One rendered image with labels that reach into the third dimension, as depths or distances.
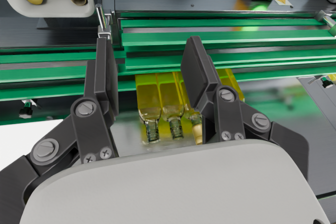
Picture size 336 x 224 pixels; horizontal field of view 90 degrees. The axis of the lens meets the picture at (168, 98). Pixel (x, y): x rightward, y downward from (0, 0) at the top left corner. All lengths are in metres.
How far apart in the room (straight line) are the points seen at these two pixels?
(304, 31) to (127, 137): 0.58
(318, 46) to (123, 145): 0.71
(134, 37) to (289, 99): 0.68
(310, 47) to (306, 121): 0.28
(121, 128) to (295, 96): 0.72
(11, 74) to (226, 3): 0.56
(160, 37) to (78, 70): 0.22
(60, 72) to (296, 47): 0.70
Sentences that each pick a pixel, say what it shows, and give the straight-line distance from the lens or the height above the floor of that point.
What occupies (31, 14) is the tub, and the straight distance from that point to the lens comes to 0.54.
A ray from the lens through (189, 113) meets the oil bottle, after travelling 0.43.
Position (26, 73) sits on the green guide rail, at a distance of 0.52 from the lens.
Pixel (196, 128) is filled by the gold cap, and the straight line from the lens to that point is 0.42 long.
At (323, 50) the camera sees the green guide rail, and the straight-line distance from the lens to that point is 0.76.
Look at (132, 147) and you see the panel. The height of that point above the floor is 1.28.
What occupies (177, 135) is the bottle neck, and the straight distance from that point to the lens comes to 0.40.
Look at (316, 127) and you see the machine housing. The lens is 0.86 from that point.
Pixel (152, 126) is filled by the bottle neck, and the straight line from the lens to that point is 0.40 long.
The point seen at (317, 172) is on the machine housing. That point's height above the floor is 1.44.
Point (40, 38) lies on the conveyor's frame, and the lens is 0.57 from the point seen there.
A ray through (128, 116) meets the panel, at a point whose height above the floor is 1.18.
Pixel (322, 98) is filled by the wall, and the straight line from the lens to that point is 3.67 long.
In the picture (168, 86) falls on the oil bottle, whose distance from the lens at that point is 0.44.
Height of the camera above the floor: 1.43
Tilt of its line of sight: 30 degrees down
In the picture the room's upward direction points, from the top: 168 degrees clockwise
